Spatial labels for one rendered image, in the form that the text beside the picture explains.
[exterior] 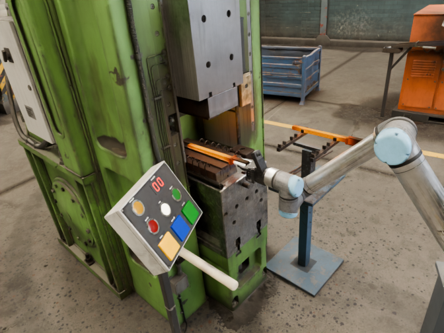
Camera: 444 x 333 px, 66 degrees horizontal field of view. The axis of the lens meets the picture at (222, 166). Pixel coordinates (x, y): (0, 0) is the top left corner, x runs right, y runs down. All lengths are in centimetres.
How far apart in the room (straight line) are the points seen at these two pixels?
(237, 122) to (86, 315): 156
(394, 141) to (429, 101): 373
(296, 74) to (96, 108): 394
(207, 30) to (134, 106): 43
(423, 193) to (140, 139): 110
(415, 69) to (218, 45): 363
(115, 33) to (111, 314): 174
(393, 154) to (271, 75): 434
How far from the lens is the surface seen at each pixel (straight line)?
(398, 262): 275
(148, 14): 148
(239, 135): 200
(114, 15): 140
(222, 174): 174
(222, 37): 157
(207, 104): 154
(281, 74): 544
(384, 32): 914
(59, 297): 275
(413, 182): 135
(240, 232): 194
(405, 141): 128
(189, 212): 139
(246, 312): 231
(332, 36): 952
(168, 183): 137
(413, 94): 500
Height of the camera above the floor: 184
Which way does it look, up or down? 29 degrees down
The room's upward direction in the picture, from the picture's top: 5 degrees counter-clockwise
